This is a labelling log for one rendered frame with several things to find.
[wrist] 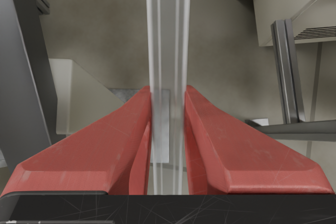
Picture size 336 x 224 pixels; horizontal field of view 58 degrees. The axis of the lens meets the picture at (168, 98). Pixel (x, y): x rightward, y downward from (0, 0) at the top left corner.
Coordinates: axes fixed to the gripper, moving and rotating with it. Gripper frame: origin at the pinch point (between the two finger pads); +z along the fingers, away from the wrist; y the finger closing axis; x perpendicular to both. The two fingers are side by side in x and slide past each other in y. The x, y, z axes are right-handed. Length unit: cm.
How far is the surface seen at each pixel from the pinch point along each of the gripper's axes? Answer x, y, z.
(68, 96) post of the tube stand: 6.1, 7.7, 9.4
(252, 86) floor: 51, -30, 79
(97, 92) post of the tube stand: 11.2, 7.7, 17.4
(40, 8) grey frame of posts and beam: 28, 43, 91
